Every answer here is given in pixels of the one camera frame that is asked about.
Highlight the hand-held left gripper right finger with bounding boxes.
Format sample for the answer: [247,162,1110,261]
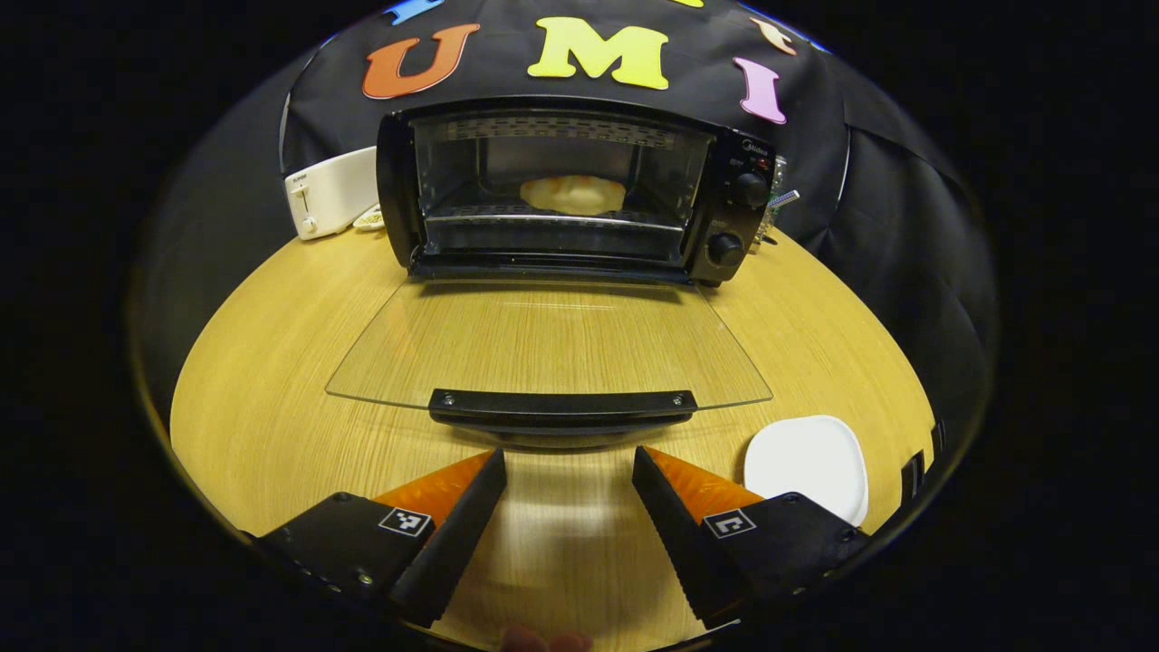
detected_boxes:
[632,446,870,626]

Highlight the white toaster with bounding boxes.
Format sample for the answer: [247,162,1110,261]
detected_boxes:
[284,147,381,240]

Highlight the black electric oven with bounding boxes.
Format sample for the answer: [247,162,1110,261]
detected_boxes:
[326,95,778,449]

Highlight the golden croissant bread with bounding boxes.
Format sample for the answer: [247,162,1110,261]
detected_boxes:
[520,175,627,216]

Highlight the white plate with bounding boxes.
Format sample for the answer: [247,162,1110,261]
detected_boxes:
[744,415,870,528]

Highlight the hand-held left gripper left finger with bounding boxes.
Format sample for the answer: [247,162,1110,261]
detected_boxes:
[254,448,508,628]

